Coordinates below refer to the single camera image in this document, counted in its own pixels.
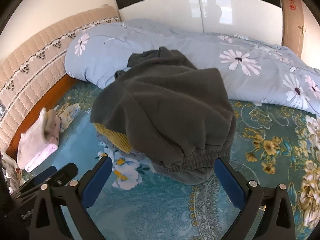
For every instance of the glossy white wardrobe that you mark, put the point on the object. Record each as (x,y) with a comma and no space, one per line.
(162,7)

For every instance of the wooden bed frame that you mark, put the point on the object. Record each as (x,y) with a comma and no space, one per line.
(42,97)

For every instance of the dark grey pants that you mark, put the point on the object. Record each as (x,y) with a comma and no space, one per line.
(162,105)

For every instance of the folded pink towel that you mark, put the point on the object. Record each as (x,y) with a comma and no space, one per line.
(35,142)

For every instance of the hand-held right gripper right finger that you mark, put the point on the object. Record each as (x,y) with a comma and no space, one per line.
(230,187)

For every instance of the yellow knit sweater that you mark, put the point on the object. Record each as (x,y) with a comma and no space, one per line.
(117,138)

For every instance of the teal floral bed blanket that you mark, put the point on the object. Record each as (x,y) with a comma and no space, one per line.
(155,205)

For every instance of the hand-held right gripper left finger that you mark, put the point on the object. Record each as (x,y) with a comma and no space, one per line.
(98,182)

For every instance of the beige door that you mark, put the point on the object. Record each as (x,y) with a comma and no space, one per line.
(290,25)

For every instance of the light blue floral duvet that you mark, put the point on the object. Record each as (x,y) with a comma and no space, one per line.
(250,85)

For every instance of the red door decoration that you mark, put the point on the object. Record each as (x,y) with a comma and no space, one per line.
(292,3)

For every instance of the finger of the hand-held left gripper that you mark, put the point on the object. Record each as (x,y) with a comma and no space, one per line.
(41,177)
(65,173)

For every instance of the beige quilted headboard cover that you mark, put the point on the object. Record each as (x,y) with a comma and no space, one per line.
(32,62)

